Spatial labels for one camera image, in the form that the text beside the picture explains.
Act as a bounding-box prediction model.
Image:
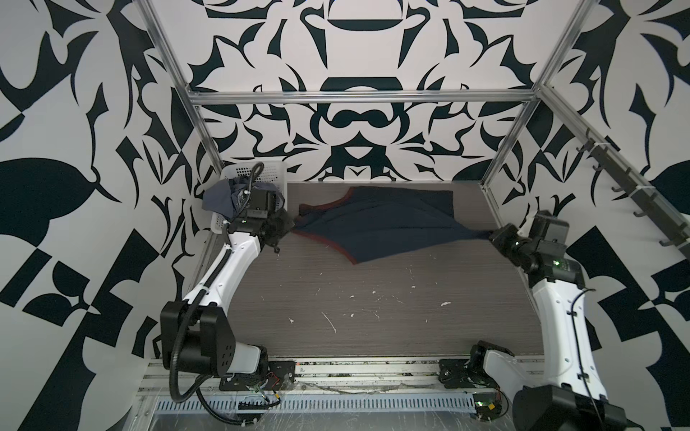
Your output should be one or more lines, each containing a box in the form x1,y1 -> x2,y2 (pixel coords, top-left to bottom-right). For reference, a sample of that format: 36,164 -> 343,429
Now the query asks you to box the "navy tank top red trim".
293,187 -> 491,265

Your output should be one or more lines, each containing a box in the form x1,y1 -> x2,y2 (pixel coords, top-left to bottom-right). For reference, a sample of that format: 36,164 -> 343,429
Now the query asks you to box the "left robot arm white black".
160,190 -> 293,377

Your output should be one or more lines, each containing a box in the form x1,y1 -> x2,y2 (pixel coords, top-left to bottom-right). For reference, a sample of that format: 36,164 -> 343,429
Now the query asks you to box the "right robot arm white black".
465,211 -> 627,430

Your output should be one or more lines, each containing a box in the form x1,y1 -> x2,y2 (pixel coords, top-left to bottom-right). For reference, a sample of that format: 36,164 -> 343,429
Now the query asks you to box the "grey blue printed tank top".
202,177 -> 285,221

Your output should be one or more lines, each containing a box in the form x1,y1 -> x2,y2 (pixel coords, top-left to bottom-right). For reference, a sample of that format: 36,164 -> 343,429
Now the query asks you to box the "white plastic laundry basket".
209,160 -> 289,235

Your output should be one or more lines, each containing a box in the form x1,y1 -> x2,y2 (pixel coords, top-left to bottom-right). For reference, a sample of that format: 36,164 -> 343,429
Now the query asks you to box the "small green circuit board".
473,391 -> 510,422

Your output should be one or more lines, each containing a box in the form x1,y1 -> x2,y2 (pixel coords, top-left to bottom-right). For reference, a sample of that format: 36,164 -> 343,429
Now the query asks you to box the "black wall hook rack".
575,128 -> 689,260

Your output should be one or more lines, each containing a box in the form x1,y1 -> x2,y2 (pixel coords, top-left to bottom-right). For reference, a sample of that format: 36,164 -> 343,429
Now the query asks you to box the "aluminium frame enclosure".
131,0 -> 690,260

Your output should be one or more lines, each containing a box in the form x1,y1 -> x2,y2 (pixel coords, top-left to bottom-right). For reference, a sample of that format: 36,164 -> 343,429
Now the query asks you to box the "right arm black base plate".
438,359 -> 486,389

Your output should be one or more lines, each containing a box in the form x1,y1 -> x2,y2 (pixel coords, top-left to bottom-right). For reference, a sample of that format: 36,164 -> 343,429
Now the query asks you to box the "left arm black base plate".
219,360 -> 296,391

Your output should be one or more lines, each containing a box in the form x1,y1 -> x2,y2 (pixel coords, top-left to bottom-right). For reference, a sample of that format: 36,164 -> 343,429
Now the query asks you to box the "white slotted cable duct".
153,394 -> 475,415

